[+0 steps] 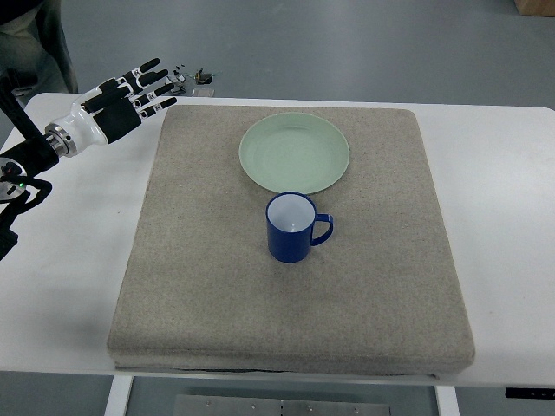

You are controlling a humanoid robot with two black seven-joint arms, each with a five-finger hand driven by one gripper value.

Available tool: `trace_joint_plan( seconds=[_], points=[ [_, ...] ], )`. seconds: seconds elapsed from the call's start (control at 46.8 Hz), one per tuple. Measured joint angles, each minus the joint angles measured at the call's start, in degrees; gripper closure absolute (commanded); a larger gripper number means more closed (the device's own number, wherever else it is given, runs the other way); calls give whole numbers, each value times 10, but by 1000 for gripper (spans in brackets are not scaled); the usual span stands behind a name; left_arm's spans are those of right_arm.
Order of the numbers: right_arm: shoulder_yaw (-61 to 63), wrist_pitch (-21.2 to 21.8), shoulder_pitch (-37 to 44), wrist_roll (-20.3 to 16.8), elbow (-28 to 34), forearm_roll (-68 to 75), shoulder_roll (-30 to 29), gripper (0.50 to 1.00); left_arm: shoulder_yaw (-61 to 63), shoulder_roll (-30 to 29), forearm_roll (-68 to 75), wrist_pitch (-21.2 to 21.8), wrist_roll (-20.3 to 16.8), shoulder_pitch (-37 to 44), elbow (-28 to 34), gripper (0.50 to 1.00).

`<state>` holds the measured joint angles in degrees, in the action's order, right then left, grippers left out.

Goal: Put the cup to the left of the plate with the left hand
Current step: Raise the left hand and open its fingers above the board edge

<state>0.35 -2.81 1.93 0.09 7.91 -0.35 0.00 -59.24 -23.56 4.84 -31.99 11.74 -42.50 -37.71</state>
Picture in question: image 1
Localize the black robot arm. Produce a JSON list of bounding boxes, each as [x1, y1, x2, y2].
[[1, 69, 59, 257]]

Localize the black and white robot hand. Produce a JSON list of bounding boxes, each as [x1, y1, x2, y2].
[[45, 58, 177, 158]]

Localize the cardboard box corner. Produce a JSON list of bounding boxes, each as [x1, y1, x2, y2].
[[514, 0, 555, 17]]

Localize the small parts on floor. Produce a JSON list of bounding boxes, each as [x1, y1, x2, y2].
[[166, 65, 218, 97]]

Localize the beige fabric cushion mat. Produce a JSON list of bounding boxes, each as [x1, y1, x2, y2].
[[108, 105, 475, 375]]

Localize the white table leg frame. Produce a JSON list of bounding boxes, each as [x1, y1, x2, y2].
[[104, 375, 134, 416]]

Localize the metal base plate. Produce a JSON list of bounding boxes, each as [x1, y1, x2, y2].
[[173, 394, 391, 416]]

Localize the light green plate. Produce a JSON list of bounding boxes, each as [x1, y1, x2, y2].
[[238, 112, 350, 194]]

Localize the blue mug white inside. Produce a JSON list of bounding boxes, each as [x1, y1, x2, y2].
[[265, 192, 334, 263]]

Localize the dark chair in background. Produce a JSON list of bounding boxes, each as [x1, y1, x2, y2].
[[1, 0, 78, 94]]

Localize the black table control panel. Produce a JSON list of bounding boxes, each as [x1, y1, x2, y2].
[[505, 387, 555, 400]]

